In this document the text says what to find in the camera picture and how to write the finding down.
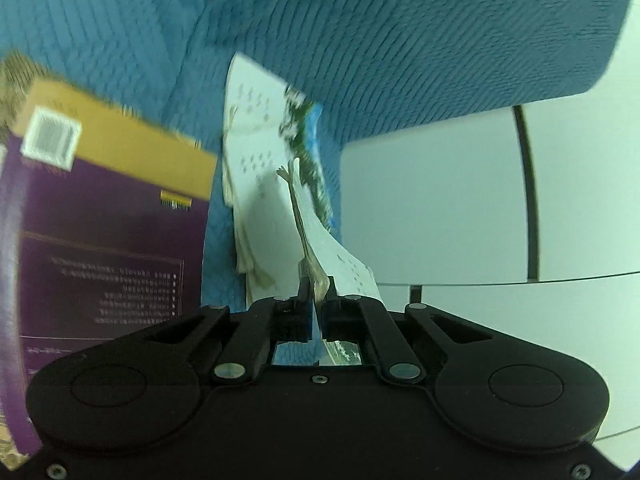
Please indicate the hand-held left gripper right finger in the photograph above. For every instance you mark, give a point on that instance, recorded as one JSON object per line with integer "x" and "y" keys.
{"x": 327, "y": 320}

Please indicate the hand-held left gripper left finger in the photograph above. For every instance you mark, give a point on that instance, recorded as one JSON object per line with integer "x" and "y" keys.
{"x": 305, "y": 310}

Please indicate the purple book with yellow band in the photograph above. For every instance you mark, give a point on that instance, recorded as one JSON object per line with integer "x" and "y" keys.
{"x": 100, "y": 235}

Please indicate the brown painting cover book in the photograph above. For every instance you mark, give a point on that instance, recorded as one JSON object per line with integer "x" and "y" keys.
{"x": 12, "y": 75}

